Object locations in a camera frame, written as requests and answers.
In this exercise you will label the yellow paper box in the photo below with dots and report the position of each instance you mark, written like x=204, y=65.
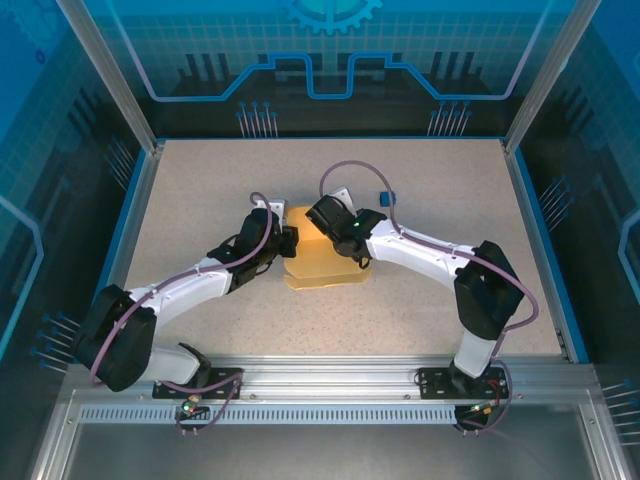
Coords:
x=320, y=265

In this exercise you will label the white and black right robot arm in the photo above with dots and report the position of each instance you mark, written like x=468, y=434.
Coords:
x=415, y=250

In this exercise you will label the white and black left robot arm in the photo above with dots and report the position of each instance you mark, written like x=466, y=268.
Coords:
x=190, y=285

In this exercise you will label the blue table edge strip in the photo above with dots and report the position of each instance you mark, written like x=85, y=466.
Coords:
x=126, y=225
x=546, y=250

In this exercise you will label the small LED connector board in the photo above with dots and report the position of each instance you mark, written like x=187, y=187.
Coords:
x=189, y=409
x=484, y=409

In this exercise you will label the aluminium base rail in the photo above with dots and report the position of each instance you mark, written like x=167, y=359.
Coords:
x=325, y=380

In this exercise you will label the aluminium frame post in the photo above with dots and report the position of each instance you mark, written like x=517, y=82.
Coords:
x=546, y=75
x=115, y=75

